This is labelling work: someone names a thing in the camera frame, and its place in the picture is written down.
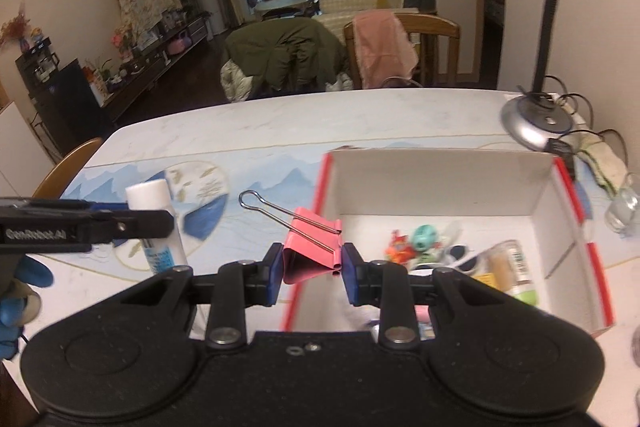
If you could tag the pink flower bouquet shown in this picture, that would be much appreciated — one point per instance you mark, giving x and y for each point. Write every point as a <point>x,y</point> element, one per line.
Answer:
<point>122,42</point>

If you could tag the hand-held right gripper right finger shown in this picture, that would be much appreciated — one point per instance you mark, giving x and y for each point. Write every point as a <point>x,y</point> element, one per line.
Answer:
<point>350,274</point>

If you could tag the clear jar green lid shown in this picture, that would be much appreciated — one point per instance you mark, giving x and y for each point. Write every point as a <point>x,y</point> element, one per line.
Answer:
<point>517,269</point>

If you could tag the black coffee machine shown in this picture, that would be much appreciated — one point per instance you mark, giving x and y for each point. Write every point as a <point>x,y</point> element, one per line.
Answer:
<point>37,62</point>

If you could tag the person's left hand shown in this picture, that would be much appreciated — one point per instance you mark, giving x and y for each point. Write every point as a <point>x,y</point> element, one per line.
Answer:
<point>20,302</point>

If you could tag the olive green jacket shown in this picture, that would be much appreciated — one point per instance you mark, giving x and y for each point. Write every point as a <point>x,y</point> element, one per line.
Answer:
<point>285,52</point>

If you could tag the mint green round item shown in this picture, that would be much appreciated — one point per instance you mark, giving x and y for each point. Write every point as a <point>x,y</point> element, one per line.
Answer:
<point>426,238</point>

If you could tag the white tube blue print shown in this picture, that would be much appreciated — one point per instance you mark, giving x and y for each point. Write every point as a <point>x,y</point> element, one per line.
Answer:
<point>162,254</point>

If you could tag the pink cloth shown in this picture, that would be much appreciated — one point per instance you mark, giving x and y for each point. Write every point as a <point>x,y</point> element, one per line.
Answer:
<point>382,47</point>

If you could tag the green white cloth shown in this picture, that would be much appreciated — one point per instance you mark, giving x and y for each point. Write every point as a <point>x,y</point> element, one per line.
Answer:
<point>600,162</point>

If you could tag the red cardboard box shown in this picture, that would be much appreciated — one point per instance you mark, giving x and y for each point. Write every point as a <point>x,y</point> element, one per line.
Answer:
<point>450,187</point>

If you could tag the black cabinet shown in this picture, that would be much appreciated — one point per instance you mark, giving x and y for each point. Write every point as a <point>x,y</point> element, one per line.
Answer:
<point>65,112</point>

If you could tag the wooden dining chair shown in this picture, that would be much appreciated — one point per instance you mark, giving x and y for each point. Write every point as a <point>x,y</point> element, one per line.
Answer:
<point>440,42</point>
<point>70,167</point>

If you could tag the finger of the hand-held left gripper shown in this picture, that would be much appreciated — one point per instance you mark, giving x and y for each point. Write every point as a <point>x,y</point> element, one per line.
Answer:
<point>135,224</point>
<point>107,208</point>

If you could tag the clear drinking glass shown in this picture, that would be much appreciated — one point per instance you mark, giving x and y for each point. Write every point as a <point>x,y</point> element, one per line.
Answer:
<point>624,207</point>

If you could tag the dried flower vase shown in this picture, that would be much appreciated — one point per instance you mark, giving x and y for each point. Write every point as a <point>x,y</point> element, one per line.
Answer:
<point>17,27</point>

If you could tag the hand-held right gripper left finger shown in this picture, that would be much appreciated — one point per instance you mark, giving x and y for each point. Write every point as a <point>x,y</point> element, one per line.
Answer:
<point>274,274</point>

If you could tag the yellow checked cover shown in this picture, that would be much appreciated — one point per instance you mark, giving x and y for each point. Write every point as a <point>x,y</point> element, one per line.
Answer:
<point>350,12</point>

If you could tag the dark low media cabinet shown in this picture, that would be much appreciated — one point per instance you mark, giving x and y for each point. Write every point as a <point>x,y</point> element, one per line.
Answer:
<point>145,77</point>

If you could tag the pink bag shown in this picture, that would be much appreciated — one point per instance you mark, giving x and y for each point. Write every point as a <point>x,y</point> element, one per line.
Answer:
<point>179,44</point>

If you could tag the pink binder clip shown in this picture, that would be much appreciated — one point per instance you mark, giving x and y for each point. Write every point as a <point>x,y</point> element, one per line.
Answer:
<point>310,227</point>

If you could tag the silver desk lamp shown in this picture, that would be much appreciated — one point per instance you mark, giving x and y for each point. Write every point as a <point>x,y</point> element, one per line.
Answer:
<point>537,122</point>

